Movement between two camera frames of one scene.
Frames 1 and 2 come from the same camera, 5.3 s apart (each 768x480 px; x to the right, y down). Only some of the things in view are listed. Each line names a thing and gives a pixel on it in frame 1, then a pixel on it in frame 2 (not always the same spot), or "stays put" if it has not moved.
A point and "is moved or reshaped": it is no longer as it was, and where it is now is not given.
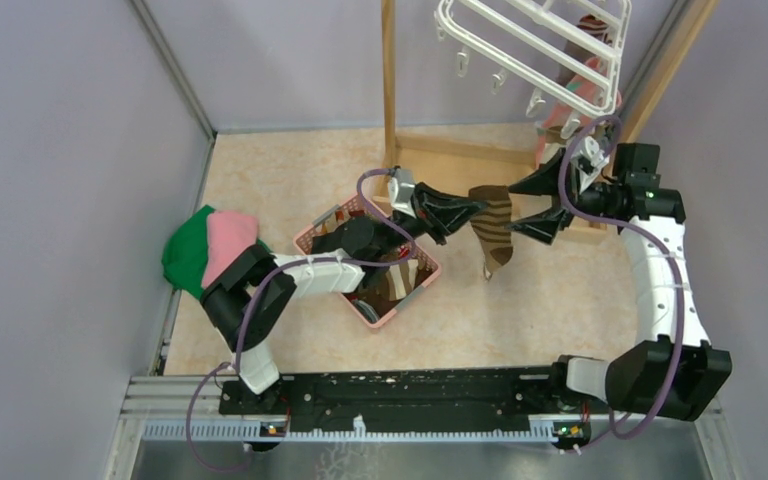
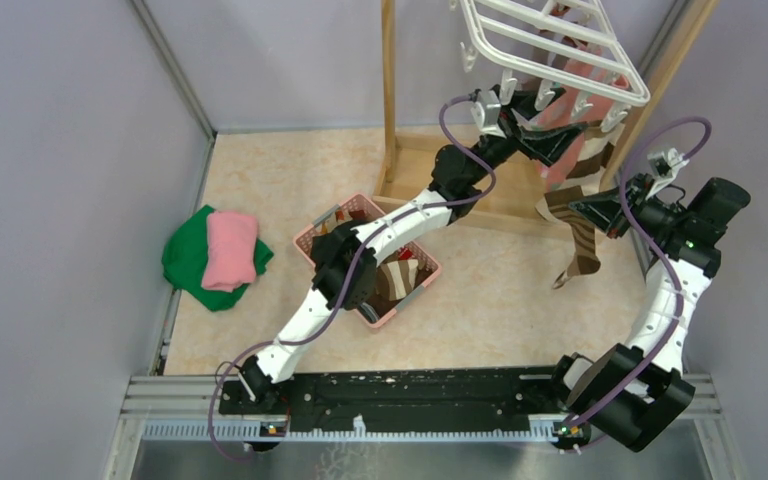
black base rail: (480, 397) stays put
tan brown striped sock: (492, 227) to (584, 259)
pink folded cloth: (229, 233) stays put
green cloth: (186, 250) stays put
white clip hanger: (568, 52) is moved or reshaped
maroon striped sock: (595, 25) to (564, 63)
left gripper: (438, 213) to (545, 143)
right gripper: (541, 226) to (605, 214)
